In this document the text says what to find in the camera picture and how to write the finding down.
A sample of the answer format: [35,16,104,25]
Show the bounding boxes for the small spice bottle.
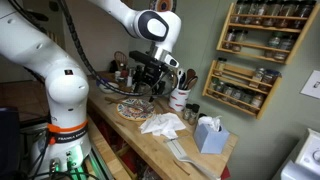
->
[183,103,192,120]
[188,104,200,125]

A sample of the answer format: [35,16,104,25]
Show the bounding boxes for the white utensil crock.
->
[169,88,190,112]

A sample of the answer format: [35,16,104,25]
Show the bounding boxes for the blue plastic bowl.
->
[96,78,109,87]

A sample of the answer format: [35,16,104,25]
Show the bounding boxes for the white crumpled cloth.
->
[139,113,186,139]

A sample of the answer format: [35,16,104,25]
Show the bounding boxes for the white light switch plate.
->
[300,70,320,99]

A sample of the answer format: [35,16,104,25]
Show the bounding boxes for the white stove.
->
[271,128,320,180]

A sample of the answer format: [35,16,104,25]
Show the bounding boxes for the white plastic spatula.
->
[164,139,221,180]

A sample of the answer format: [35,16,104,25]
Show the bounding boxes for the colourful patterned plate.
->
[116,98,155,121]

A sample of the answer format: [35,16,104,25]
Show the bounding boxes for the upper wooden spice rack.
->
[216,3,320,65]

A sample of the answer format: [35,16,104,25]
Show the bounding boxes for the white ceramic bowl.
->
[98,82,119,94]

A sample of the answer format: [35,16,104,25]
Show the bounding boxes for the wooden spice rack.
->
[202,60,282,119]
[216,3,320,65]

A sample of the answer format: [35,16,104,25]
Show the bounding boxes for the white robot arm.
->
[0,0,181,172]

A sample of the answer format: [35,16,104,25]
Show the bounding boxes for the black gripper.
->
[129,51,168,86]

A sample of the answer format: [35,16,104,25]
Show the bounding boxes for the lower wooden spice rack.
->
[202,60,282,119]

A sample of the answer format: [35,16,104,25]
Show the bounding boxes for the blue tissue box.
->
[193,116,230,154]

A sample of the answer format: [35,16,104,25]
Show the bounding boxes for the decorative wall plate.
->
[149,0,177,12]

